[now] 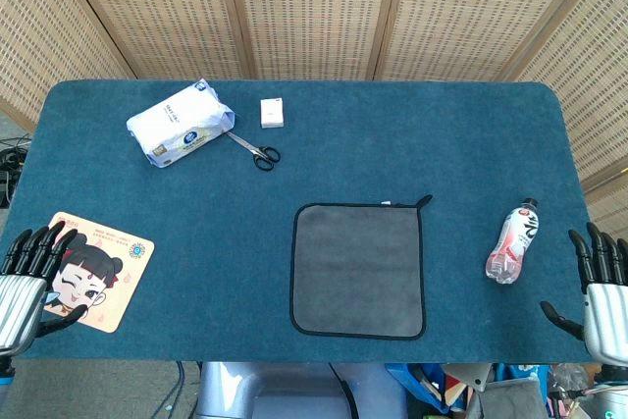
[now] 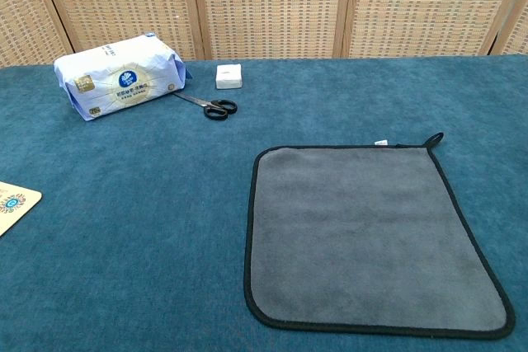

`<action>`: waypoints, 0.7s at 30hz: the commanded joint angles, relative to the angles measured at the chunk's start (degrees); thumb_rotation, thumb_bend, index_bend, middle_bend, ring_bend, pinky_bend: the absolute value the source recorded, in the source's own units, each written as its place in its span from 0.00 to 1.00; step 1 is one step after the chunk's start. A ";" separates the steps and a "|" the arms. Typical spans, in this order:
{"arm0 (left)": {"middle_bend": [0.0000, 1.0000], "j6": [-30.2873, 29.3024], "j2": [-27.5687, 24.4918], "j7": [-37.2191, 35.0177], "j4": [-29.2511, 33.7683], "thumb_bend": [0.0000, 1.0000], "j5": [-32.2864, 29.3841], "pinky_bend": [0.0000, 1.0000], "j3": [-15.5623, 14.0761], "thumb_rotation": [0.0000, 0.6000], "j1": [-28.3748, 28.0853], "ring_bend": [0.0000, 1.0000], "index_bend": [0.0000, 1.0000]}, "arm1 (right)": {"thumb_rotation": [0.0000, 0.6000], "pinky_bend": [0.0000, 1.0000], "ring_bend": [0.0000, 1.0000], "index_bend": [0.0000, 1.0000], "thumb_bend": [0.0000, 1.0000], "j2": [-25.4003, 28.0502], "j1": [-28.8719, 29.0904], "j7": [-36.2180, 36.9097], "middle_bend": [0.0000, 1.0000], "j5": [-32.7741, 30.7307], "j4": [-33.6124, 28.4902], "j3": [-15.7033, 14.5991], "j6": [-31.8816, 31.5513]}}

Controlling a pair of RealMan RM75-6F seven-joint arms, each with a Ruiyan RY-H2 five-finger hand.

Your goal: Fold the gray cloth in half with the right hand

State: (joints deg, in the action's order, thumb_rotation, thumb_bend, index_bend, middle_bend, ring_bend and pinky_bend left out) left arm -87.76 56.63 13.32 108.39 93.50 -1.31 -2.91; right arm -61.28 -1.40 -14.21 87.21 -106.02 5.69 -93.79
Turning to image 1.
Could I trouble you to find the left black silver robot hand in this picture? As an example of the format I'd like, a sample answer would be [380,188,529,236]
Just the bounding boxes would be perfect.
[0,221,85,357]

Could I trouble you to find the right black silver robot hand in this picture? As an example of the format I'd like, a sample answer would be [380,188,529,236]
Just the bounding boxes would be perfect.
[539,221,628,367]

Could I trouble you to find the grey green microfibre cloth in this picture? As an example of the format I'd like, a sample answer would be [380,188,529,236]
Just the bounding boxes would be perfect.
[289,194,434,341]

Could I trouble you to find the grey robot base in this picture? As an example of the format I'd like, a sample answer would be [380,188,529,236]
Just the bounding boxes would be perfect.
[194,361,409,419]

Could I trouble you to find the cartoon girl mouse pad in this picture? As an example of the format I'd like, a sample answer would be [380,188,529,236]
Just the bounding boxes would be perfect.
[42,211,156,335]

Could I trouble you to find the clear pink drink bottle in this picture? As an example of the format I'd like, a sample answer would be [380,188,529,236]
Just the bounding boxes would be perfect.
[485,197,541,286]

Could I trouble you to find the grey fabric pouch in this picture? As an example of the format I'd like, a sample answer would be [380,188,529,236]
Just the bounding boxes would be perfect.
[476,376,547,419]

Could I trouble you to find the blue crate with clutter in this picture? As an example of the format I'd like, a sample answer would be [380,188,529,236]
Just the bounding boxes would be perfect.
[385,362,558,419]

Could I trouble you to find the white blue tissue pack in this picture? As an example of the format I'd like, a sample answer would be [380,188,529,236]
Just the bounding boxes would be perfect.
[126,78,236,169]

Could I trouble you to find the blue felt table cover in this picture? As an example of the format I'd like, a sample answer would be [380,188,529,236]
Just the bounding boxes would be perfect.
[0,79,617,366]

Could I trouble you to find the small white pink box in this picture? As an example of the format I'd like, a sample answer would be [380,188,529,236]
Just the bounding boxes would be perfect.
[259,97,287,130]

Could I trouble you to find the bamboo folding screen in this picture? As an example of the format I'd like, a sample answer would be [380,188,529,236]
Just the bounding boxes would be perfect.
[0,0,628,238]

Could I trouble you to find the black floor cables bundle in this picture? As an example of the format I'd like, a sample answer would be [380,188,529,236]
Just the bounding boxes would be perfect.
[0,133,31,210]

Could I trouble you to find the blue floor cables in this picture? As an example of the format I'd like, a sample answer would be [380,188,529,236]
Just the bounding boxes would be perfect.
[155,361,190,419]

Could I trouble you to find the black cable on base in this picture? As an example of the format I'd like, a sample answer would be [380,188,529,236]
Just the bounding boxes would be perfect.
[327,362,363,419]

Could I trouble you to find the black handled scissors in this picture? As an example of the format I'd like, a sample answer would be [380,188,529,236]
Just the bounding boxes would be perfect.
[225,131,283,173]

